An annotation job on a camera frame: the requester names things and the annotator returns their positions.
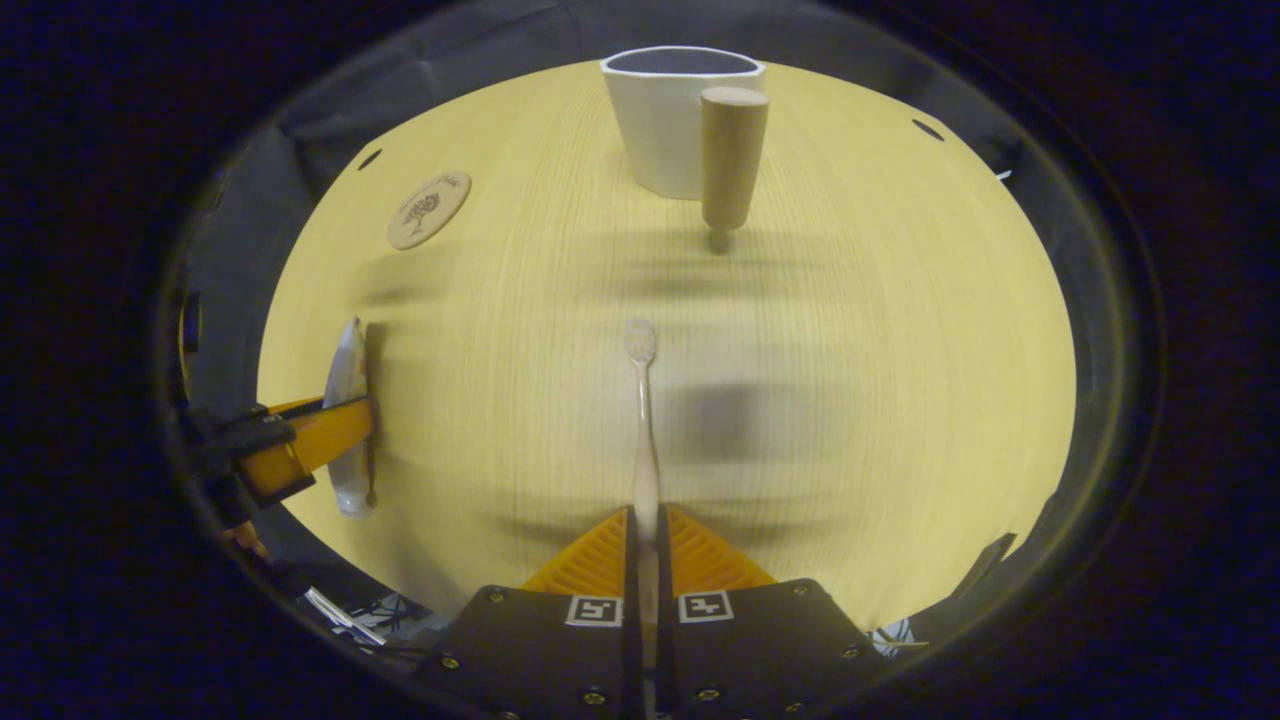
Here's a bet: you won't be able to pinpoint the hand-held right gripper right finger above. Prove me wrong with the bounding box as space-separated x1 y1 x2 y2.
656 504 893 720

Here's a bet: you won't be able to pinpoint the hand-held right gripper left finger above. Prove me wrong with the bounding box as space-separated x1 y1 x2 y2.
412 505 643 720

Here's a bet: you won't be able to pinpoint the white toothpaste tube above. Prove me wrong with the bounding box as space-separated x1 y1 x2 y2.
322 317 379 519

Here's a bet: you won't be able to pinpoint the round cork coaster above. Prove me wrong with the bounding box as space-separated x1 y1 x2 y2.
387 169 473 251

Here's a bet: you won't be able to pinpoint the clear beige toothbrush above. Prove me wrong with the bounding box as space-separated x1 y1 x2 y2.
624 318 663 720

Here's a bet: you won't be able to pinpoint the white cup with wooden handle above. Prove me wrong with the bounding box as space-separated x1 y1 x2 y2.
600 45 772 254

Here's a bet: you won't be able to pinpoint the light wooden desktop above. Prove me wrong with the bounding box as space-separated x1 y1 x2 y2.
257 58 1078 636

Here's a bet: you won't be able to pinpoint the silver metal bar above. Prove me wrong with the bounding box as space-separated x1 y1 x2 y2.
303 586 389 647

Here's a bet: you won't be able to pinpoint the black backdrop cloth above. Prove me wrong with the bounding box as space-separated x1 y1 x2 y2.
165 0 1151 651

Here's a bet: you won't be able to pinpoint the tangled dark cables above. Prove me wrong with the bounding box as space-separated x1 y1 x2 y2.
350 592 446 641

